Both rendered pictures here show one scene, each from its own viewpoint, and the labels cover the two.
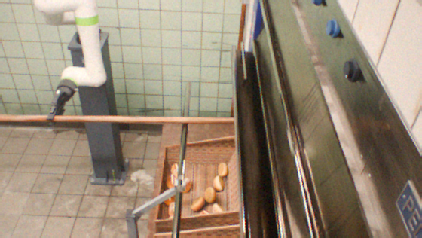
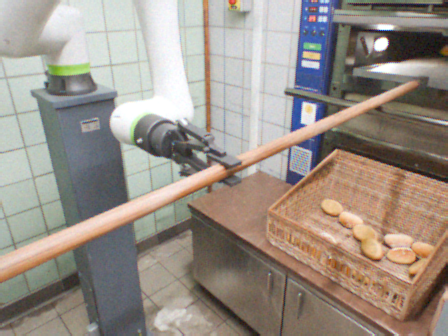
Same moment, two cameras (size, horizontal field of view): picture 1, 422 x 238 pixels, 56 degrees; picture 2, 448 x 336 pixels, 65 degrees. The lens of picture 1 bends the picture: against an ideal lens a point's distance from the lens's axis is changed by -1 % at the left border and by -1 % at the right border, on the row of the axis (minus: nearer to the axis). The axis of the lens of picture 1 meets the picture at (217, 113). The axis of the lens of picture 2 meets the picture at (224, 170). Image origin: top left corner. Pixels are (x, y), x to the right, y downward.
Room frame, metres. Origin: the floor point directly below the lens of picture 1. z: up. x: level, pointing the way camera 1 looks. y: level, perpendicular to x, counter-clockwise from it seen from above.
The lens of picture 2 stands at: (0.96, 1.17, 1.47)
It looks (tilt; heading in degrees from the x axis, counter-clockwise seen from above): 26 degrees down; 320
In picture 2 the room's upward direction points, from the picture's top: straight up
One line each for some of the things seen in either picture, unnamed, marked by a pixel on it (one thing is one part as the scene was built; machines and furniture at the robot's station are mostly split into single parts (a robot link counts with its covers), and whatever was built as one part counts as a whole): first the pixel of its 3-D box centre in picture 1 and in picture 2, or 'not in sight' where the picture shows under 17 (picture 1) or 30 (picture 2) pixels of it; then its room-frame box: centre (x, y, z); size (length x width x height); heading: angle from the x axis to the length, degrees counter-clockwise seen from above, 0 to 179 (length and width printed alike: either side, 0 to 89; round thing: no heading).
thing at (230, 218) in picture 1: (202, 183); (362, 218); (1.49, 0.06, 0.72); 0.56 x 0.49 x 0.28; 3
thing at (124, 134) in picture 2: (73, 77); (138, 124); (1.76, 0.80, 1.18); 0.14 x 0.13 x 0.11; 3
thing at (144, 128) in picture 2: (67, 89); (159, 135); (1.66, 0.79, 1.18); 0.12 x 0.06 x 0.09; 93
